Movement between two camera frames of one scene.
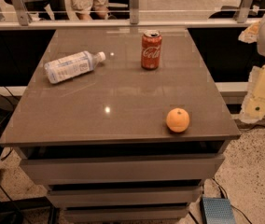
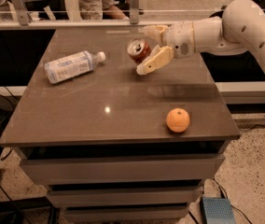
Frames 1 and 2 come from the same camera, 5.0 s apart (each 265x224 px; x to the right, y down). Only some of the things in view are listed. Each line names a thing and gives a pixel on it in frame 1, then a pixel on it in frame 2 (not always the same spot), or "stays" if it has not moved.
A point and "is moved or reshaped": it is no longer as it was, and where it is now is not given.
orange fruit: (177, 119) stays
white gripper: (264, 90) to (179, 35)
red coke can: (151, 44) is moved or reshaped
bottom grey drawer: (128, 215) stays
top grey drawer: (144, 168) stays
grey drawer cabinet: (101, 142) stays
